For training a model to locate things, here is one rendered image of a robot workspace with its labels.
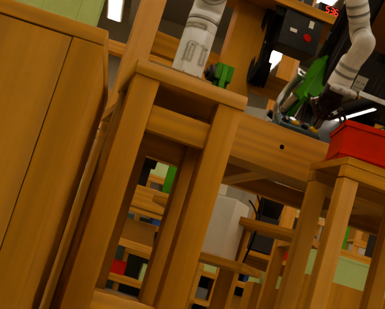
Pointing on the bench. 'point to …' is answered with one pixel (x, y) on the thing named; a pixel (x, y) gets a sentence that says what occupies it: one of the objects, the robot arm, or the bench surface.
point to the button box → (295, 126)
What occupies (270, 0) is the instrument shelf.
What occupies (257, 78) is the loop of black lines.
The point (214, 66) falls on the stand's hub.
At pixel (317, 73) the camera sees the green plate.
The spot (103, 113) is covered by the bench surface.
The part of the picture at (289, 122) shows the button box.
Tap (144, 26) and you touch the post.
